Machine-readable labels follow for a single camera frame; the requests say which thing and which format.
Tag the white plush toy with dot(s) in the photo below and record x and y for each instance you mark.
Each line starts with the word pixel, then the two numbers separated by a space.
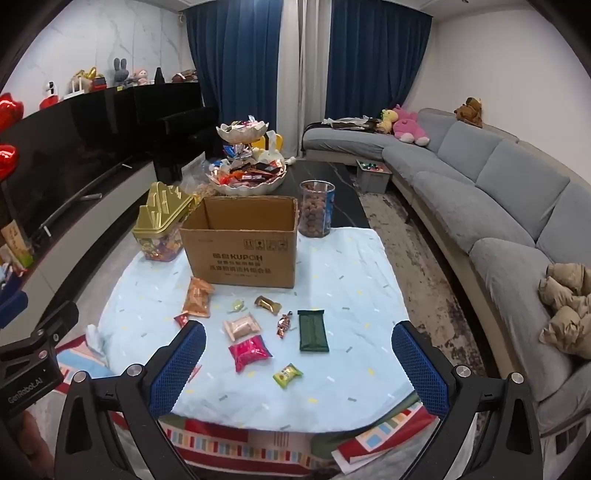
pixel 290 161

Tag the orange snack packet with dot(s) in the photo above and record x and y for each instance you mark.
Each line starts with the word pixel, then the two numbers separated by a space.
pixel 198 297

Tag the colourful paper boxes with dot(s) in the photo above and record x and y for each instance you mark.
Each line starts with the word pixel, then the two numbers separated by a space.
pixel 14 249

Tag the person's left hand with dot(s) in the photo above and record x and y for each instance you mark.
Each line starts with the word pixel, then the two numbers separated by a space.
pixel 30 436

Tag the gold lidded candy container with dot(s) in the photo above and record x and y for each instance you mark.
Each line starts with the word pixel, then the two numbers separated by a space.
pixel 157 212

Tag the blue curtain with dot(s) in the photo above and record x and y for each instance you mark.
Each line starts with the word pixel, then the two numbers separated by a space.
pixel 231 60
pixel 374 55

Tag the clear bag of peanuts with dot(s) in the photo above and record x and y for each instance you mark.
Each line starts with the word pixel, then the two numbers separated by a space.
pixel 194 177

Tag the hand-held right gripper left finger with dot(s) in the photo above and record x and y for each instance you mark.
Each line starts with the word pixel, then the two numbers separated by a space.
pixel 181 364

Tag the patterned cloth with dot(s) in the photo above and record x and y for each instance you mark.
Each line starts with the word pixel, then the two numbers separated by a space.
pixel 351 123

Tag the pale green wrapped candy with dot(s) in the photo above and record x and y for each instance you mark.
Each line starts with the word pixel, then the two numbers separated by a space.
pixel 238 305

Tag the grey sectional sofa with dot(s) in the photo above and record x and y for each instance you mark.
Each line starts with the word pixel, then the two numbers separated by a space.
pixel 489 203

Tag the yellow tissue box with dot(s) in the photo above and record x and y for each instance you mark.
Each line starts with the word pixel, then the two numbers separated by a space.
pixel 273 141

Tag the black upright piano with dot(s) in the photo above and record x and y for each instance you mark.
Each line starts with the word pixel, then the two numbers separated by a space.
pixel 184 134

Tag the magenta snack packet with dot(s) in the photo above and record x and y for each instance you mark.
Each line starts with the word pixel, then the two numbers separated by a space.
pixel 249 353

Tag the black flat television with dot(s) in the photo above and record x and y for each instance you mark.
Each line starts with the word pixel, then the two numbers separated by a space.
pixel 60 147

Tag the red heart balloon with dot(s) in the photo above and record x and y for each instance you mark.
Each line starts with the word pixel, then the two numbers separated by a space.
pixel 9 108
pixel 7 161

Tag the beige puffy jacket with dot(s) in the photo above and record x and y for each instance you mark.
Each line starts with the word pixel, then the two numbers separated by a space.
pixel 565 304

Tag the red foil wrapped candy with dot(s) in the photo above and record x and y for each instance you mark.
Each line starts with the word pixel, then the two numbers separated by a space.
pixel 284 325

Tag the green and yellow candy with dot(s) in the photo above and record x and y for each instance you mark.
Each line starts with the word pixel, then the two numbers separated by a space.
pixel 287 374

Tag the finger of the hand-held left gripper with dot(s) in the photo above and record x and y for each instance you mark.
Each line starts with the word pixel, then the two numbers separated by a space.
pixel 51 325
pixel 13 307

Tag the colourful striped mat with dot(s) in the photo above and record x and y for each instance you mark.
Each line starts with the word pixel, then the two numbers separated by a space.
pixel 221 444

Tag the pale pink snack packet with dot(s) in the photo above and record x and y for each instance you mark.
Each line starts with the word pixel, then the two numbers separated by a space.
pixel 242 327

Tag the brown cardboard box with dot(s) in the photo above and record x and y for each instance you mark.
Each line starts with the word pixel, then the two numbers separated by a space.
pixel 240 258

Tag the white tiered snack bowl stand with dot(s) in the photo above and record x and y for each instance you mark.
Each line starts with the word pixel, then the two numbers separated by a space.
pixel 249 187

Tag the grey storage bin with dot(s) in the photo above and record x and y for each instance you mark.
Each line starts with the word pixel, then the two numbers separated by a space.
pixel 374 177

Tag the pile of wrapped snacks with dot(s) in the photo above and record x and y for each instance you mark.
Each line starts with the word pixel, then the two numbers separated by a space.
pixel 249 170
pixel 241 124

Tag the gold wrapped candy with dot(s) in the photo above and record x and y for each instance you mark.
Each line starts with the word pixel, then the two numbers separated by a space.
pixel 268 305

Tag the grey bunny plush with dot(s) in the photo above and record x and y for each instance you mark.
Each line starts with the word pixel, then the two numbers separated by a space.
pixel 121 74

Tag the yellow and green plush toy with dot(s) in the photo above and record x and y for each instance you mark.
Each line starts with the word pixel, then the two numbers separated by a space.
pixel 388 120

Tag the grey television cabinet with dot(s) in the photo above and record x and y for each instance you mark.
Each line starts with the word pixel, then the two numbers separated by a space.
pixel 115 194

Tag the clear jar of nuts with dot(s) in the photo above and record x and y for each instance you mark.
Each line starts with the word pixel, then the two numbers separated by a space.
pixel 315 212

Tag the white sheer curtain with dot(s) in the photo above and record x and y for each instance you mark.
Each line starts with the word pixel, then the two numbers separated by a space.
pixel 302 69

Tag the worn patterned rug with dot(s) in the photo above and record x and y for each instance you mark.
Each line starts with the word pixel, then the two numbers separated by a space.
pixel 429 277

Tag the black metronome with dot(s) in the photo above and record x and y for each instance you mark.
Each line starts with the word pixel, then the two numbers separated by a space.
pixel 159 77

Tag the gold foil balloon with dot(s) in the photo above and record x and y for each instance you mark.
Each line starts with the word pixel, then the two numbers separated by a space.
pixel 85 78

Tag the dark green snack packet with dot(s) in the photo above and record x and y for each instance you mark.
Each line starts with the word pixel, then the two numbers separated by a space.
pixel 313 331

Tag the white and red robot toy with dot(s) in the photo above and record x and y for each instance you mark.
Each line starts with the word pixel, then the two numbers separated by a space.
pixel 50 94

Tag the pink plush toy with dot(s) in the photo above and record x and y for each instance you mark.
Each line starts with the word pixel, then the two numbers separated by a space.
pixel 408 127

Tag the small pink doll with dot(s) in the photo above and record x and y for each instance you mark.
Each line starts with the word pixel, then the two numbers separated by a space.
pixel 141 77

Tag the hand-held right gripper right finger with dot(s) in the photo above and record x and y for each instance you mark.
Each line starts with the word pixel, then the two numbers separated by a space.
pixel 420 369

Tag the small red snack packet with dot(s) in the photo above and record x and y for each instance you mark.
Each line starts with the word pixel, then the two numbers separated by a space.
pixel 181 319

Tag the brown plush toy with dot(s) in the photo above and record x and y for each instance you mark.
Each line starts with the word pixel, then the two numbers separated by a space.
pixel 470 111

